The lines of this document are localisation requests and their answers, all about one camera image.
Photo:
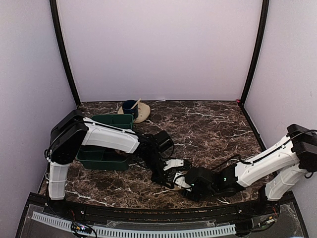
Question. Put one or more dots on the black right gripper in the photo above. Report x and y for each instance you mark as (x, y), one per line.
(195, 198)

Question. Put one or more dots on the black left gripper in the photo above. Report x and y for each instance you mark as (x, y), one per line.
(163, 177)

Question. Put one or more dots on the striped cream red sock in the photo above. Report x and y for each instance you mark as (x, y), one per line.
(175, 188)

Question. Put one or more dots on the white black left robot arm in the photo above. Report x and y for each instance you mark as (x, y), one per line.
(75, 131)

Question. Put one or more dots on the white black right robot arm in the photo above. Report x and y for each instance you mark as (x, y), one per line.
(293, 157)

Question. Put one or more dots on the tan brown sock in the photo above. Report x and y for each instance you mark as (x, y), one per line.
(122, 153)

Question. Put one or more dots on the cream ceramic saucer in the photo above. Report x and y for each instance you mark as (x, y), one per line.
(144, 112)

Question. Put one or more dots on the green plastic divided tray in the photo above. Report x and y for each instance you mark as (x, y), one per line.
(100, 158)

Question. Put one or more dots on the blue enamel mug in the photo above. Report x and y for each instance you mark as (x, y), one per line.
(126, 107)

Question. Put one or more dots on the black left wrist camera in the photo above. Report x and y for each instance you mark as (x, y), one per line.
(173, 163)

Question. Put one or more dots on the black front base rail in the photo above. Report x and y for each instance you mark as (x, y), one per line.
(94, 211)

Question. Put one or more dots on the white slotted cable duct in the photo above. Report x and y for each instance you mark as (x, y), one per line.
(116, 229)

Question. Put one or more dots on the black left corner post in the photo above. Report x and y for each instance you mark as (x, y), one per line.
(62, 52)

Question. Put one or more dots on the black corner post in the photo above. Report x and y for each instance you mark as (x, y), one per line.
(62, 52)
(256, 52)

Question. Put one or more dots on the black right corner post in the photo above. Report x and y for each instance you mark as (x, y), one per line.
(256, 52)

